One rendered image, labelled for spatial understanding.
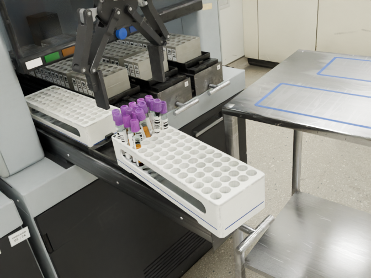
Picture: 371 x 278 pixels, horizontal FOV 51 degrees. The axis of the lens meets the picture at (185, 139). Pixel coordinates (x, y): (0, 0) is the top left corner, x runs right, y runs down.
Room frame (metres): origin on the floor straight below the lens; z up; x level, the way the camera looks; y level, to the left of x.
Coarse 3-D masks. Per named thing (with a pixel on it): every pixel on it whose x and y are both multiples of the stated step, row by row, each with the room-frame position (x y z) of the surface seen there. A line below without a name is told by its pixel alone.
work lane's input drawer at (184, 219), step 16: (48, 128) 0.84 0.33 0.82; (48, 144) 0.84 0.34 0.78; (64, 144) 0.77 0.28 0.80; (80, 144) 0.74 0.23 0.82; (96, 144) 0.73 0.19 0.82; (112, 144) 0.74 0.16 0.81; (80, 160) 0.73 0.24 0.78; (96, 160) 0.69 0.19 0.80; (112, 160) 0.66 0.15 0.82; (96, 176) 0.69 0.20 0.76; (112, 176) 0.65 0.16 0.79; (128, 176) 0.61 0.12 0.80; (128, 192) 0.61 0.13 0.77; (144, 192) 0.57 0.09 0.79; (160, 208) 0.55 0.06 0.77; (176, 208) 0.51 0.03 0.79; (192, 224) 0.49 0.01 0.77; (208, 240) 0.46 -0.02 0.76; (224, 240) 0.48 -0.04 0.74
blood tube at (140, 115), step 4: (140, 108) 0.60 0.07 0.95; (136, 112) 0.60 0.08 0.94; (140, 112) 0.60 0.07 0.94; (136, 116) 0.60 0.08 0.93; (140, 116) 0.60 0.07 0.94; (144, 116) 0.60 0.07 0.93; (140, 120) 0.60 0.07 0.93; (144, 120) 0.60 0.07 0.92; (140, 124) 0.61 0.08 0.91; (144, 124) 0.61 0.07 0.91; (144, 128) 0.61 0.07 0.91; (148, 128) 0.62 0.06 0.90; (144, 132) 0.61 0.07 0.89; (148, 132) 0.62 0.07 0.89; (144, 136) 0.62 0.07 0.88; (148, 136) 0.62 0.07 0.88
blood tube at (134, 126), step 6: (132, 120) 0.59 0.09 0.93; (138, 120) 0.59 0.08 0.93; (132, 126) 0.58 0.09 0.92; (138, 126) 0.59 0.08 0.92; (132, 132) 0.59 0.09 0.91; (138, 132) 0.59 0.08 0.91; (138, 138) 0.59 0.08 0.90; (138, 144) 0.59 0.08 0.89; (138, 162) 0.59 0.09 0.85; (144, 168) 0.59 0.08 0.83
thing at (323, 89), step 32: (288, 64) 1.05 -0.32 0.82; (320, 64) 1.02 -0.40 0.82; (352, 64) 0.99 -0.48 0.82; (256, 96) 0.86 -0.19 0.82; (288, 96) 0.84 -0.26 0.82; (320, 96) 0.82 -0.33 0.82; (352, 96) 0.79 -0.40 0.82; (288, 128) 0.72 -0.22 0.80; (320, 128) 0.67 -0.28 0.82; (352, 128) 0.65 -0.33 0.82; (288, 224) 0.96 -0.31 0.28; (320, 224) 0.94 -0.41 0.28; (352, 224) 0.93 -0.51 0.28; (256, 256) 0.84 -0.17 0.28; (288, 256) 0.83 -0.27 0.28; (320, 256) 0.81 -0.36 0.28; (352, 256) 0.80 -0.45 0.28
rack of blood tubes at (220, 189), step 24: (120, 144) 0.61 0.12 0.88; (144, 144) 0.61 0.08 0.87; (168, 144) 0.59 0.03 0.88; (192, 144) 0.58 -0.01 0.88; (168, 168) 0.53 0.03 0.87; (192, 168) 0.51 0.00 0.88; (216, 168) 0.49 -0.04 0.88; (240, 168) 0.49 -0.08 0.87; (168, 192) 0.50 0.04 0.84; (192, 192) 0.45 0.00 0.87; (216, 192) 0.44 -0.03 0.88; (240, 192) 0.43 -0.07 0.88; (264, 192) 0.46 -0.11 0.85; (192, 216) 0.46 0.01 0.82; (216, 216) 0.41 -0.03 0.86; (240, 216) 0.43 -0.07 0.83
